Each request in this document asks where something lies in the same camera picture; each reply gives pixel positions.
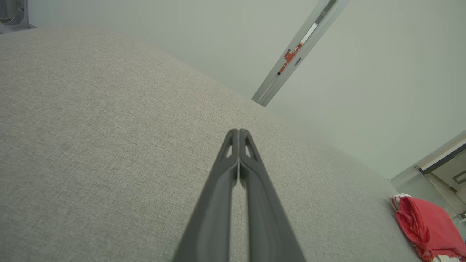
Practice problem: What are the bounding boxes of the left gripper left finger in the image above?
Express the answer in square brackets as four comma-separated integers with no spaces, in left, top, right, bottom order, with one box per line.
[173,128,240,262]

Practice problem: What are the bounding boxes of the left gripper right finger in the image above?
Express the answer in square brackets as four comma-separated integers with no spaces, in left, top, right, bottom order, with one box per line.
[239,128,307,262]

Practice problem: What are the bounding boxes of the folded red garment stack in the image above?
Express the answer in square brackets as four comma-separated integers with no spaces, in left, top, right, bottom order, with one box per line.
[391,193,466,262]

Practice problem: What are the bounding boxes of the small orange object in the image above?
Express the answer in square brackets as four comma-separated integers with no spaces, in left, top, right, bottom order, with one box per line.
[277,41,305,76]

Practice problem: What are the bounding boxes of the grey partition foot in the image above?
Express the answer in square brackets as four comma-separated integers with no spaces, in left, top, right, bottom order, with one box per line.
[0,0,37,34]

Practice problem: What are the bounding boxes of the grey partition post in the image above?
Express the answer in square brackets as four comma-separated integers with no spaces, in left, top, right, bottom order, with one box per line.
[251,0,333,104]
[260,0,351,107]

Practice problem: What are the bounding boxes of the white dark-edged door frame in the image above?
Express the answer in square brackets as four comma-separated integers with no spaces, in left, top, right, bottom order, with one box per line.
[415,131,466,175]

